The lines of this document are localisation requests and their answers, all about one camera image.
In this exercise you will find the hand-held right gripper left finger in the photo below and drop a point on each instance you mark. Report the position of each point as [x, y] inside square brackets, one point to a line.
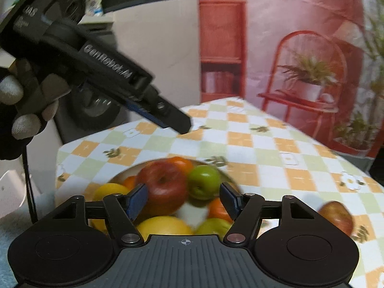
[139, 198]

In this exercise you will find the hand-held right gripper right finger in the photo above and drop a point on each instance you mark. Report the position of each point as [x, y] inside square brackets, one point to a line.
[229, 199]

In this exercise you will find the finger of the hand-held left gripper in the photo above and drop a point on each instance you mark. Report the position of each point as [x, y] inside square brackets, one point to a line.
[171, 115]

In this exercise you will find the small orange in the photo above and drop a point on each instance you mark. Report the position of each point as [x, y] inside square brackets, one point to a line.
[220, 210]
[129, 182]
[181, 163]

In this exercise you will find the bright red apple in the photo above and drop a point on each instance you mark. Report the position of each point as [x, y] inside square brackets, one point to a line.
[163, 186]

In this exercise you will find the green apple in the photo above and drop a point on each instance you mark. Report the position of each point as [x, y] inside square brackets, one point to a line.
[204, 181]

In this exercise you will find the cream plate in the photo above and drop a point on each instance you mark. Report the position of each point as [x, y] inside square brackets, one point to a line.
[192, 214]

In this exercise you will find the person's left hand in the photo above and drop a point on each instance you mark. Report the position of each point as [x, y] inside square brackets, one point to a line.
[10, 91]

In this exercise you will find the yellow-green apple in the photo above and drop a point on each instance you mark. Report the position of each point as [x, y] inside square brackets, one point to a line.
[214, 226]

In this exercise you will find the yellow lemon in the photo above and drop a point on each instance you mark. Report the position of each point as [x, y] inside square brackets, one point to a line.
[109, 190]
[162, 226]

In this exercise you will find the checkered floral tablecloth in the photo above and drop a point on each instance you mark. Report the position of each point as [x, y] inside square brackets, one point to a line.
[270, 156]

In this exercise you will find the grey washing machine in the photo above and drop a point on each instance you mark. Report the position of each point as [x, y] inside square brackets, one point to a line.
[90, 117]

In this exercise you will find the dull red apple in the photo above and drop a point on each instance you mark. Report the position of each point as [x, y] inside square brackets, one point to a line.
[337, 216]

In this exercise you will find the printed chair backdrop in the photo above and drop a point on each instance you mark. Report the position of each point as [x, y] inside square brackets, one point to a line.
[270, 36]

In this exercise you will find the white plastic object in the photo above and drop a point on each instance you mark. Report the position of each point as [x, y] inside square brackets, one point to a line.
[12, 192]

